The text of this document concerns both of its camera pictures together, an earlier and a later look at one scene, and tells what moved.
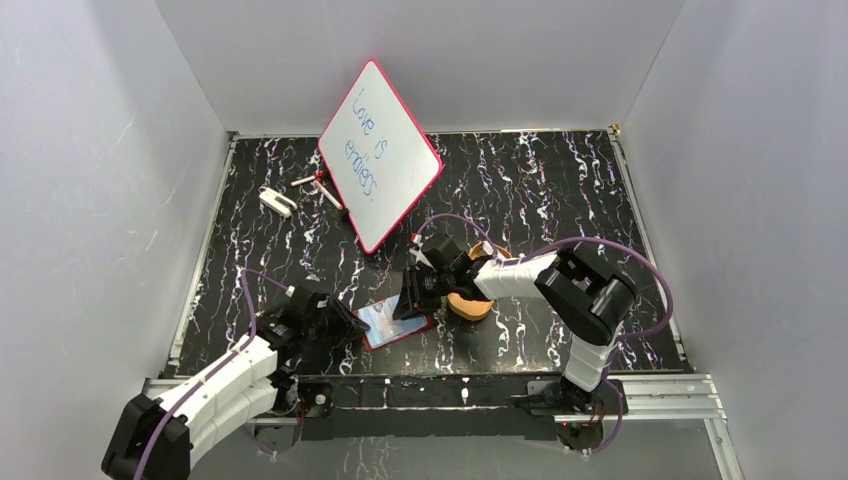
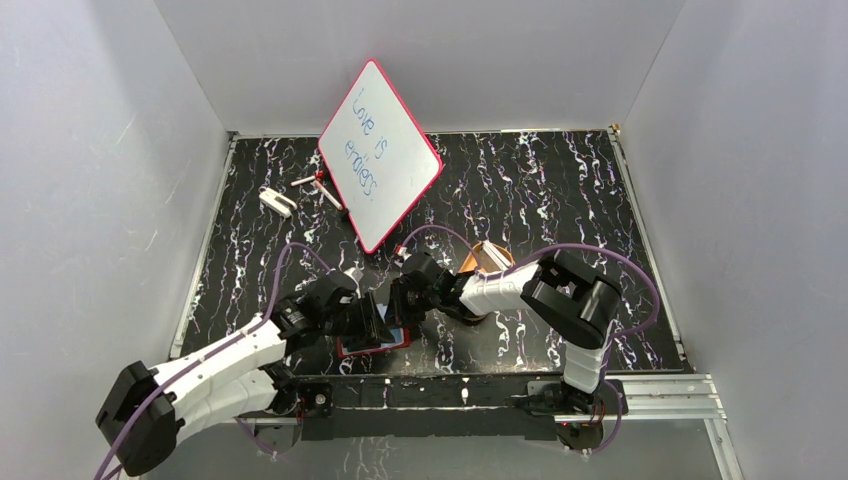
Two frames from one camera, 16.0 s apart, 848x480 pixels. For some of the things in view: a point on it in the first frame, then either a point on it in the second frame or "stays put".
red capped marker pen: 317,176 stays put
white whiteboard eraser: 275,202 stays put
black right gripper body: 425,287 -> 410,305
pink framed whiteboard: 376,156 stays put
